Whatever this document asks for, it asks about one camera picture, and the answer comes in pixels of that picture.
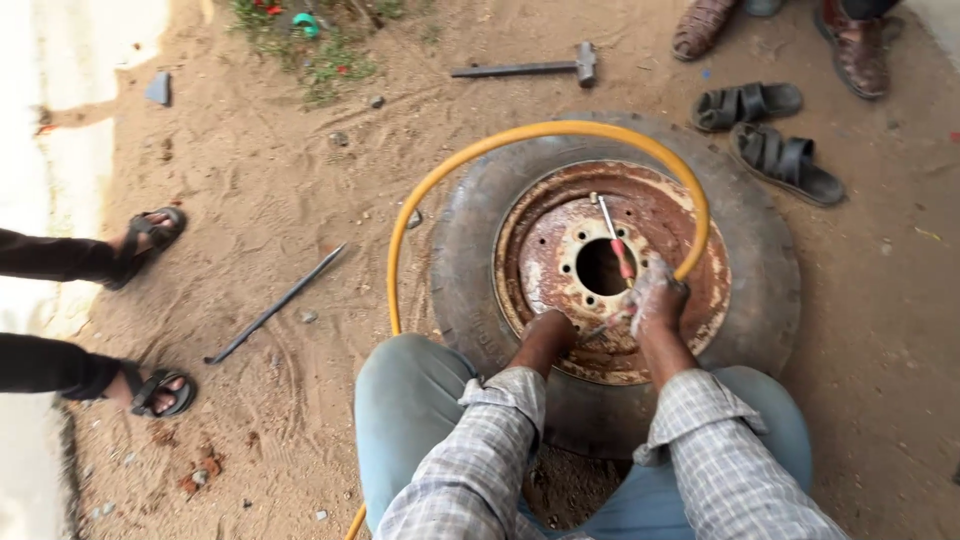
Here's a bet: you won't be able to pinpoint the person's right hand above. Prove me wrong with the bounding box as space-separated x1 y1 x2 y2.
620 253 692 339

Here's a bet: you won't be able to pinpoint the person's left hand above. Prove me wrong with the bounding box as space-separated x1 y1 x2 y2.
520 308 582 351

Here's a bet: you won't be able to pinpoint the red-handled metal air chuck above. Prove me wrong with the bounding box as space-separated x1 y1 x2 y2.
588 192 639 291

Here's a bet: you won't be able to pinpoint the small thin metal valve tool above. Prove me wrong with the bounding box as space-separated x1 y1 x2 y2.
579 313 630 345

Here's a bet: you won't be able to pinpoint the rusty steel wheel rim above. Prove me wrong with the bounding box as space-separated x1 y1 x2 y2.
492 159 733 387

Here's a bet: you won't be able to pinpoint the worn black tyre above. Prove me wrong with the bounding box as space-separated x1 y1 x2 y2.
429 111 802 460

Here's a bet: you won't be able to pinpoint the person's grey checked shirt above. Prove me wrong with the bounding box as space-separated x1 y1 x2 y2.
372 366 852 540

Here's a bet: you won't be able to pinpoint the grey steel sledgehammer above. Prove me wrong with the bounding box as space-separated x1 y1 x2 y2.
450 41 598 89

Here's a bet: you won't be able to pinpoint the person's blue jeans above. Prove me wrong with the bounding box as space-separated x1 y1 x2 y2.
354 333 814 540

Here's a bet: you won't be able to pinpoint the brown woven leather shoe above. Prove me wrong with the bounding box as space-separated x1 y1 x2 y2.
670 0 741 63

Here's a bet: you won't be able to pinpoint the long dark tyre iron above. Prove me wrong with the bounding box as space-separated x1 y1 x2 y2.
204 241 348 366

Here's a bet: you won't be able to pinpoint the patch of green weeds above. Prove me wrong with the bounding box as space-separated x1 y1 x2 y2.
225 0 410 106

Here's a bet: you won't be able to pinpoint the red brick fragments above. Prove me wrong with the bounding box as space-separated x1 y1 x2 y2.
178 448 225 496

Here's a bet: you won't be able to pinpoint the grey stone shard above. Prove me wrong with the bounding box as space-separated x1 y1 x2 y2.
144 70 173 107

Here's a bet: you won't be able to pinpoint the empty black strapped sandal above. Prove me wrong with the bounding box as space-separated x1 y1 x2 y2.
729 121 848 209
690 81 804 134

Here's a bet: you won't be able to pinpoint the yellow air hose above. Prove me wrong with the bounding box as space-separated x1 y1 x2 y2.
343 120 712 540

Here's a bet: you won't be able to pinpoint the brown leather strapped sandal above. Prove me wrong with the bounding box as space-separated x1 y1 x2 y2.
813 0 905 101

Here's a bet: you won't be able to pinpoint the worn black strapped sandal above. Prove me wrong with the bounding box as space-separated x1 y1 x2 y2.
102 207 189 292
120 360 198 419

